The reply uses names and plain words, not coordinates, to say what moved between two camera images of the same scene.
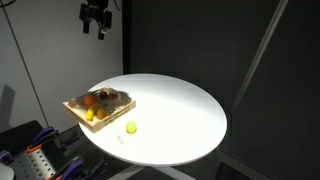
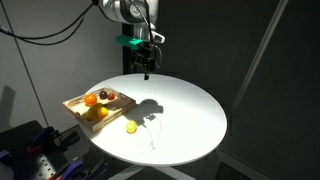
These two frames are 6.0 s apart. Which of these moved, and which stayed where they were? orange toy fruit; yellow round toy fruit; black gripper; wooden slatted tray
Moved: black gripper
Stayed: wooden slatted tray; yellow round toy fruit; orange toy fruit
